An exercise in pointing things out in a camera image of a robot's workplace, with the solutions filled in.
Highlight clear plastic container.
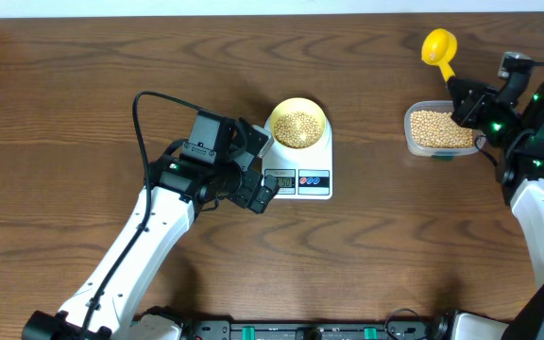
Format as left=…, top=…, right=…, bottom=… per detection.
left=404, top=100, right=485, bottom=158

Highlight yellow plastic measuring scoop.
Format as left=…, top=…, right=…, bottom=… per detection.
left=421, top=28, right=457, bottom=81

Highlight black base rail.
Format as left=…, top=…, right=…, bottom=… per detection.
left=129, top=306, right=452, bottom=340

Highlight white digital kitchen scale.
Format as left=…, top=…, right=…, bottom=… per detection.
left=262, top=110, right=333, bottom=200

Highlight soybeans in bowl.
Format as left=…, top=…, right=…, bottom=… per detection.
left=273, top=111, right=323, bottom=149

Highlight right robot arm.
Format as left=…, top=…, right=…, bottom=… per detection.
left=445, top=74, right=544, bottom=339

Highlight left black cable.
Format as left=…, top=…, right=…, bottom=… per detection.
left=77, top=91, right=207, bottom=340

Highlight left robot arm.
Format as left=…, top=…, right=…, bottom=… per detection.
left=21, top=112, right=279, bottom=340

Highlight soybeans in container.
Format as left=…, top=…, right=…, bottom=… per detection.
left=410, top=110, right=473, bottom=148

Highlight pale yellow bowl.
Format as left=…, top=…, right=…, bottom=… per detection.
left=269, top=97, right=328, bottom=146

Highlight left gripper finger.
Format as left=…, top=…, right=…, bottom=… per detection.
left=247, top=175, right=280, bottom=213
left=236, top=118, right=272, bottom=170

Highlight green tape strip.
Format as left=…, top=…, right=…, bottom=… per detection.
left=432, top=155, right=454, bottom=162

